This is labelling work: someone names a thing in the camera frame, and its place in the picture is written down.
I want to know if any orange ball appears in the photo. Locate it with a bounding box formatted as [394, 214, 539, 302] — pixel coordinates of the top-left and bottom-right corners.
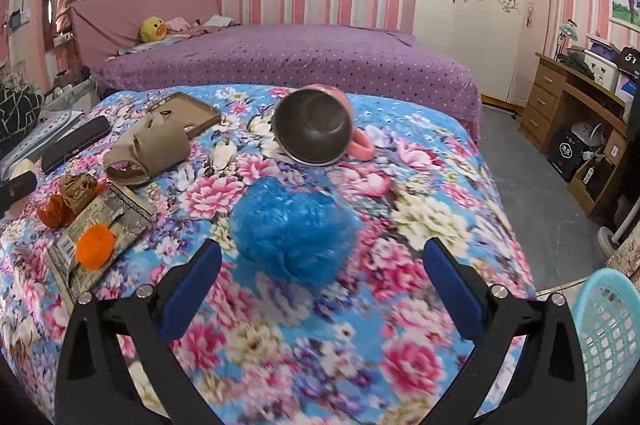
[75, 223, 116, 271]

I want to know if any newspaper wrapper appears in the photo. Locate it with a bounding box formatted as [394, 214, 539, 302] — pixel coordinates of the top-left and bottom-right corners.
[47, 185, 154, 307]

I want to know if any brown paper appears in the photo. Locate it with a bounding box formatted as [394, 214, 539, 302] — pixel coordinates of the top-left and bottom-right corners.
[58, 172, 99, 215]

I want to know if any light blue plastic basket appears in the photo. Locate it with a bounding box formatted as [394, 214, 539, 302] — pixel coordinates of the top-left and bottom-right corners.
[572, 268, 639, 424]

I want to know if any floral blue quilt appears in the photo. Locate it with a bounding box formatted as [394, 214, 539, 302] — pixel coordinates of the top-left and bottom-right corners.
[0, 82, 539, 425]

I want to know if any black box under desk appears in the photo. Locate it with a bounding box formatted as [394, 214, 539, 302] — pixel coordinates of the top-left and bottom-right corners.
[547, 129, 589, 182]

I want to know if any tan slipper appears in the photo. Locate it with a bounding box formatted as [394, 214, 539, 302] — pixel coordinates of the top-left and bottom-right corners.
[103, 113, 191, 186]

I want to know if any wooden desk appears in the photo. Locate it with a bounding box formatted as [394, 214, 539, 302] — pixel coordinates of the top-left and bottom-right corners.
[518, 54, 629, 219]

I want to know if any white storage box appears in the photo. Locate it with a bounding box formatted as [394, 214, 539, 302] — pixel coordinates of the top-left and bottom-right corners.
[582, 50, 620, 92]

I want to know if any pink steel-lined mug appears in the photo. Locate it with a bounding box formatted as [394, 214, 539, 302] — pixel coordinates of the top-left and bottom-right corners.
[271, 85, 375, 167]

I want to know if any purple polka-dot bed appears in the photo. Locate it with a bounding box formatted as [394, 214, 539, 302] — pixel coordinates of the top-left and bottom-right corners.
[92, 25, 482, 140]

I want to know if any pink headboard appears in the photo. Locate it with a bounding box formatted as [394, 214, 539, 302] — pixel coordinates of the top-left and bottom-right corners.
[68, 0, 220, 67]

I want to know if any yellow duck plush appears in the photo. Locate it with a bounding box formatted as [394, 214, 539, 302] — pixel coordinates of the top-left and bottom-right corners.
[139, 16, 168, 44]

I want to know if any framed couple photo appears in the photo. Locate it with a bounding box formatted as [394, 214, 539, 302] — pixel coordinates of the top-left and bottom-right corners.
[610, 0, 640, 32]

